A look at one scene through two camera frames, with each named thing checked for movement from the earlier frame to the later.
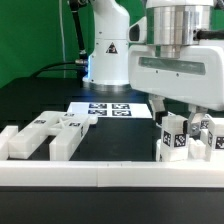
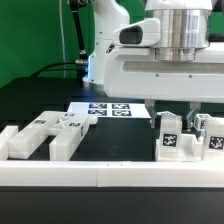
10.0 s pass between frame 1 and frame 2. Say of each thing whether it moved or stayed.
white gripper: stayed
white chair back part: stayed
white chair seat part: moved
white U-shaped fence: stayed
